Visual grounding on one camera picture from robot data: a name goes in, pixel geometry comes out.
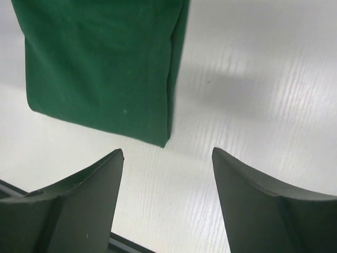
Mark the green t-shirt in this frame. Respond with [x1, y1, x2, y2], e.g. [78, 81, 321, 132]
[12, 1, 190, 147]

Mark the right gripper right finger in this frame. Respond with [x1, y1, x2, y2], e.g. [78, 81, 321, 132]
[212, 148, 336, 252]

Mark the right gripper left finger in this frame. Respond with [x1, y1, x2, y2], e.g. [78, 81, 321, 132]
[1, 149, 124, 252]

